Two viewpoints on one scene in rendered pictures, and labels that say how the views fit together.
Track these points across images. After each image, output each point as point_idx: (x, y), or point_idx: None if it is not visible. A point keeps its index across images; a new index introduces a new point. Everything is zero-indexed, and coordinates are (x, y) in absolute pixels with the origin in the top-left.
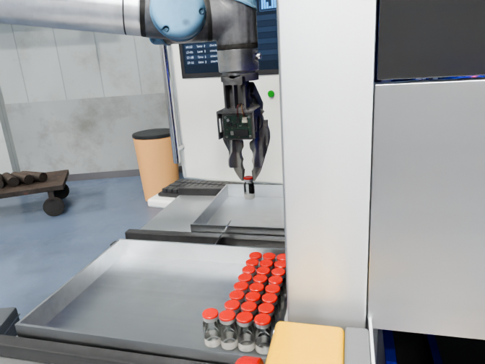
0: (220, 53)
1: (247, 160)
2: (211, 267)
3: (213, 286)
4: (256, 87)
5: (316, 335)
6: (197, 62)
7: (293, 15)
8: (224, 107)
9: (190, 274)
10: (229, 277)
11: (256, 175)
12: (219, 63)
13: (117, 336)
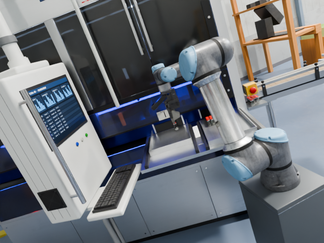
0: (168, 83)
1: (95, 175)
2: (208, 132)
3: (216, 128)
4: (80, 135)
5: (246, 84)
6: (55, 136)
7: None
8: (75, 154)
9: (213, 132)
10: (211, 128)
11: (174, 120)
12: (168, 87)
13: (247, 117)
